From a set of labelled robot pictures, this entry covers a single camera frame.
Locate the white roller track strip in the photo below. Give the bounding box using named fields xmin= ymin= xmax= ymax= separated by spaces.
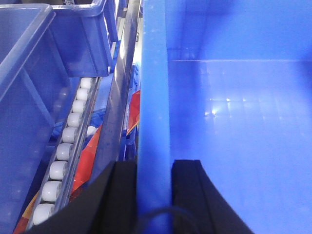
xmin=26 ymin=77 xmax=101 ymax=230

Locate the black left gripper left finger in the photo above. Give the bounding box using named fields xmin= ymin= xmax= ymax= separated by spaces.
xmin=27 ymin=161 xmax=137 ymax=234

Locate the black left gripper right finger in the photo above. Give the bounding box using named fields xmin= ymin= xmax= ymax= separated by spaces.
xmin=171 ymin=160 xmax=252 ymax=234

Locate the large light blue crate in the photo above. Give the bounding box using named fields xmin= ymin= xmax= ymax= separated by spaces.
xmin=137 ymin=0 xmax=312 ymax=234

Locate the rear middle blue bin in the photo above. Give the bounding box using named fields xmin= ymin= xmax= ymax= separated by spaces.
xmin=51 ymin=0 xmax=118 ymax=77

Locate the red cardboard package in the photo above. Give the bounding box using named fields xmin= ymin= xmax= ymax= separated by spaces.
xmin=13 ymin=90 xmax=140 ymax=234

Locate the upper left dark blue bin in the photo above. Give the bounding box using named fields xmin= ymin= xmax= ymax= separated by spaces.
xmin=0 ymin=4 xmax=70 ymax=234

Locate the steel side divider rail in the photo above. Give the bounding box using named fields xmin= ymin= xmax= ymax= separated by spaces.
xmin=90 ymin=0 xmax=141 ymax=183

